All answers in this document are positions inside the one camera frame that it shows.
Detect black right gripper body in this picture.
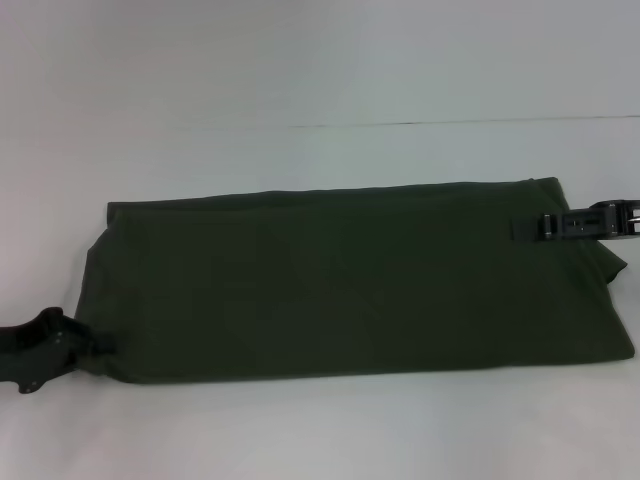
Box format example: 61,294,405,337
589,198,640,242

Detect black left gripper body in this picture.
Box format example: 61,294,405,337
0,307,76,395

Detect dark green shirt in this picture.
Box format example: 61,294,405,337
69,175,639,387

